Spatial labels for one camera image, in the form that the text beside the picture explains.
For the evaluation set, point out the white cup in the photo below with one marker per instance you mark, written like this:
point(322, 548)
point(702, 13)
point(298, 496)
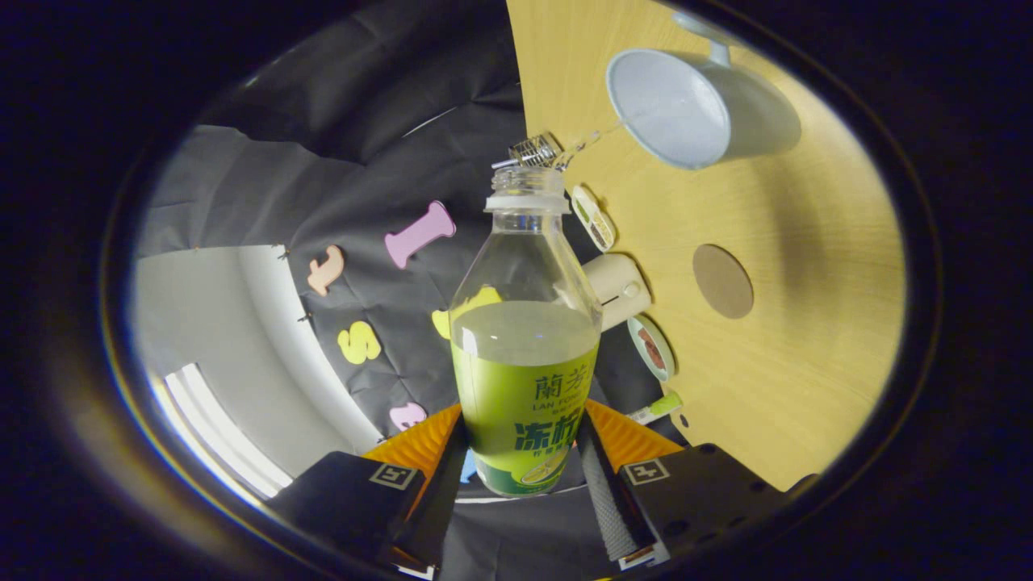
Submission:
point(750, 113)

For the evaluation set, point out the wooden table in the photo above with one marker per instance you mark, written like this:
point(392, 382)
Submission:
point(807, 242)

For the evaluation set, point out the white divided snack tray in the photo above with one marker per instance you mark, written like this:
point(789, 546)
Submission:
point(593, 218)

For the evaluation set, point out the brown food piece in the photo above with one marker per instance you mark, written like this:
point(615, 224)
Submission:
point(655, 357)
point(648, 339)

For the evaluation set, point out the ceiling light panel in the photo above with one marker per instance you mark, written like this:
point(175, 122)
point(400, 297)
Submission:
point(226, 436)

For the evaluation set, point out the round brown coaster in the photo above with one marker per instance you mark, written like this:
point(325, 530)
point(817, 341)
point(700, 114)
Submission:
point(723, 281)

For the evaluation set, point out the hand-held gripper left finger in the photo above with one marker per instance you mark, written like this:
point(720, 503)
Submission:
point(440, 508)

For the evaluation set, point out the small white green bottle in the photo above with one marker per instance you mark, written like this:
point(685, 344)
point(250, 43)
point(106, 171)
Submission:
point(662, 406)

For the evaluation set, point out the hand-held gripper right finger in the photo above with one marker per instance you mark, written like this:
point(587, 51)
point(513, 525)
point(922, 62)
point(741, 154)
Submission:
point(613, 508)

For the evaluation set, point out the green label juice bottle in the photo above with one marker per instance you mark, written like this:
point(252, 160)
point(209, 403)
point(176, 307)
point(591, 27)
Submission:
point(524, 387)

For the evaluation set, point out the pale green plate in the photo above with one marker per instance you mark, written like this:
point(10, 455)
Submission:
point(663, 369)

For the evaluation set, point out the black backdrop cloth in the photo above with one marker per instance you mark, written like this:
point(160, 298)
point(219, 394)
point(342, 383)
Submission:
point(363, 161)

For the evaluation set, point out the white toaster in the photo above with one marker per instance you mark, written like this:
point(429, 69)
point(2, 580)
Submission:
point(621, 290)

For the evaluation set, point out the white straw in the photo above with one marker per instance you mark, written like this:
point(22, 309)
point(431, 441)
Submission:
point(504, 164)

